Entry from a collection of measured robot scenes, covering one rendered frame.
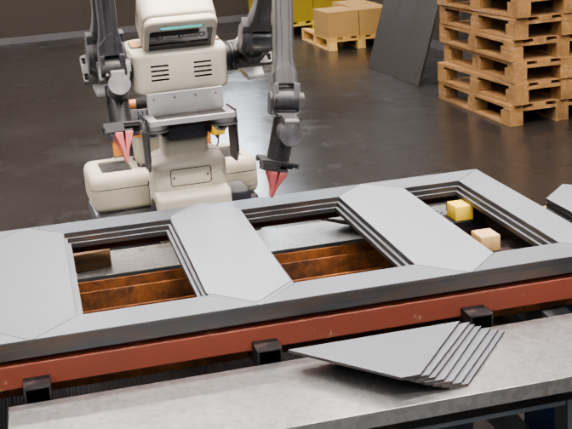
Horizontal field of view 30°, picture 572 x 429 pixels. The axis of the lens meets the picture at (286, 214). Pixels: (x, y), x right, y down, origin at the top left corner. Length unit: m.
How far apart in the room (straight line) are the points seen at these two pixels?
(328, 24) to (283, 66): 8.36
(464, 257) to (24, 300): 0.93
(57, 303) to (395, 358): 0.71
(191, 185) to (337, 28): 7.98
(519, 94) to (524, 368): 5.29
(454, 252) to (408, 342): 0.35
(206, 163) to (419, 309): 1.11
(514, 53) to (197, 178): 4.35
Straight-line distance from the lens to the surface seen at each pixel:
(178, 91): 3.03
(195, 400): 1.96
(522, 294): 2.28
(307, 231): 3.04
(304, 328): 2.13
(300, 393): 1.95
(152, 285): 2.62
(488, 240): 2.54
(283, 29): 2.64
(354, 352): 2.00
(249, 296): 2.13
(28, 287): 2.33
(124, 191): 3.35
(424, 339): 2.05
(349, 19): 11.04
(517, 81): 7.22
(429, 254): 2.31
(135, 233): 2.67
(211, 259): 2.36
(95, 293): 2.61
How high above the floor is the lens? 1.63
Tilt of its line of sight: 17 degrees down
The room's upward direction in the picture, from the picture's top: 4 degrees counter-clockwise
